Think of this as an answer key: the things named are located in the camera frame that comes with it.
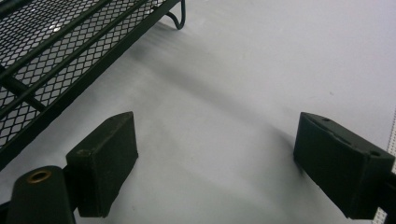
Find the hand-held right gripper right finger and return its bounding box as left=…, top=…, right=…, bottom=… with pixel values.
left=292, top=111, right=396, bottom=220

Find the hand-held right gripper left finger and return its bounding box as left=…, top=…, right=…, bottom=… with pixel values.
left=64, top=111, right=139, bottom=218

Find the black metal mesh rack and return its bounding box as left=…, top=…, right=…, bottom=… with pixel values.
left=0, top=0, right=187, bottom=172

